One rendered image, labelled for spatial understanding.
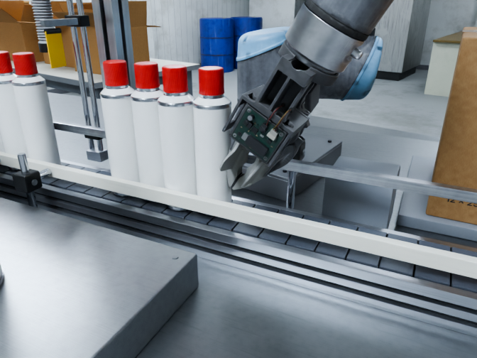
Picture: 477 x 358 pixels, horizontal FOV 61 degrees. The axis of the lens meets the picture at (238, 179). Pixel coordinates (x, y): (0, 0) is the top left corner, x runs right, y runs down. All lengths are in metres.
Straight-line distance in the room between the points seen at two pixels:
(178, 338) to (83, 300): 0.11
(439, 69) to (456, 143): 5.33
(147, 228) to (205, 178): 0.12
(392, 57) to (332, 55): 6.42
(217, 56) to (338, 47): 6.70
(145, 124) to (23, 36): 2.50
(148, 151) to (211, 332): 0.27
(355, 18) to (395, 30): 6.39
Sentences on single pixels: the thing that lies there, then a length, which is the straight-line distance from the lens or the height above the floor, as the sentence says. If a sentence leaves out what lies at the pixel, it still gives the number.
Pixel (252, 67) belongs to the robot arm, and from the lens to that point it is 0.78.
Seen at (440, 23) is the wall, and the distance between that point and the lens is 8.13.
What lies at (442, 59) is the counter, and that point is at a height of 0.46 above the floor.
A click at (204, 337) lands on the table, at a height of 0.83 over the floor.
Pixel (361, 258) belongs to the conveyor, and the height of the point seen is 0.88.
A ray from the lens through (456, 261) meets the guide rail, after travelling 0.50.
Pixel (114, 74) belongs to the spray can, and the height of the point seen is 1.07.
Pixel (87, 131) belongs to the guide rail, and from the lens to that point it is 0.76.
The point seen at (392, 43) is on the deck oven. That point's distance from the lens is 6.84.
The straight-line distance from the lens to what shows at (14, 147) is 0.83.
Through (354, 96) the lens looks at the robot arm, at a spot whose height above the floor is 1.00.
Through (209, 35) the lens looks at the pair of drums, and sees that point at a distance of 7.11.
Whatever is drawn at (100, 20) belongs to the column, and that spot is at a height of 1.13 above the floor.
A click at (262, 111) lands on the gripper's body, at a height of 1.06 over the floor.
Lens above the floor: 1.17
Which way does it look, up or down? 24 degrees down
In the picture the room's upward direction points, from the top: straight up
